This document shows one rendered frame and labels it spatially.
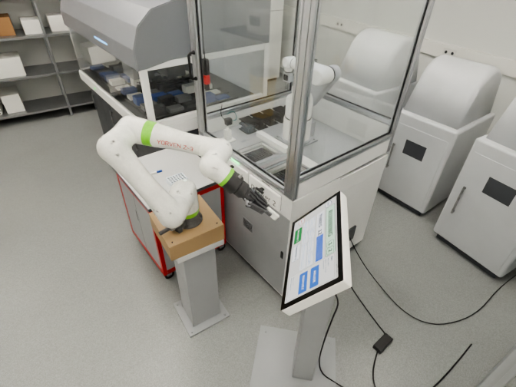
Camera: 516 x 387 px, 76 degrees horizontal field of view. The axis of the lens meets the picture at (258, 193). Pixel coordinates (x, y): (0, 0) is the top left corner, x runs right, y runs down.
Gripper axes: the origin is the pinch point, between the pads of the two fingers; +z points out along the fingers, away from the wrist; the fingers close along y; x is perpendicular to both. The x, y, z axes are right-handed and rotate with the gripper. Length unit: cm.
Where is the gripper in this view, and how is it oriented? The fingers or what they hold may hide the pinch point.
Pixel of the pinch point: (271, 213)
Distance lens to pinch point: 152.0
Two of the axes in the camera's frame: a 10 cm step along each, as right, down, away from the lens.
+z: 7.4, 6.0, 2.9
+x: -6.5, 5.4, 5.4
